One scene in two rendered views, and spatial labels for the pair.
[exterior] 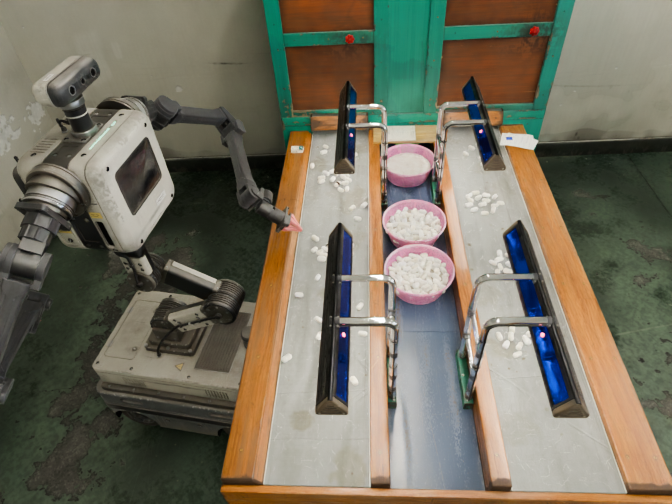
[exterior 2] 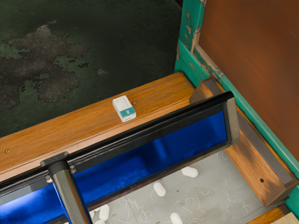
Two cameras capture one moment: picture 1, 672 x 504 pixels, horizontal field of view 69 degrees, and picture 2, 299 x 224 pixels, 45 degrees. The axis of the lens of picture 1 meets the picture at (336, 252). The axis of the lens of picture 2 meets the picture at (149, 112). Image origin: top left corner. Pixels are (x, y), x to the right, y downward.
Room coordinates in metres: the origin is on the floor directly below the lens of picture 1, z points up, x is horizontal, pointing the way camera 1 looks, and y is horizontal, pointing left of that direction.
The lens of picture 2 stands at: (1.87, -0.31, 1.47)
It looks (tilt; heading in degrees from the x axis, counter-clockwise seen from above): 54 degrees down; 54
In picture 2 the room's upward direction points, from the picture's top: 3 degrees clockwise
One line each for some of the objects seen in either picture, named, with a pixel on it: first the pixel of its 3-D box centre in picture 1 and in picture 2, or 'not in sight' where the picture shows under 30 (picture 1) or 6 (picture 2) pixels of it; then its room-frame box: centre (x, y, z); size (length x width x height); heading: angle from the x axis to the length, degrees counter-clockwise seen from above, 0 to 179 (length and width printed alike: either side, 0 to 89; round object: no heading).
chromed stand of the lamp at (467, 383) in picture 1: (499, 343); not in sight; (0.81, -0.47, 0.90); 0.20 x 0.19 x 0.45; 174
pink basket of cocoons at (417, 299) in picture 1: (418, 276); not in sight; (1.25, -0.31, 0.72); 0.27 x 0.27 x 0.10
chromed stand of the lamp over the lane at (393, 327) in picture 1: (365, 342); not in sight; (0.85, -0.07, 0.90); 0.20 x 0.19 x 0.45; 174
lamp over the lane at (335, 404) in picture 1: (336, 305); not in sight; (0.87, 0.01, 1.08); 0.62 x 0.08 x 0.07; 174
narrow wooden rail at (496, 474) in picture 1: (456, 257); not in sight; (1.35, -0.48, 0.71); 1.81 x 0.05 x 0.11; 174
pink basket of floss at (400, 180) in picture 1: (407, 167); not in sight; (1.97, -0.39, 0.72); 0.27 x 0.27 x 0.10
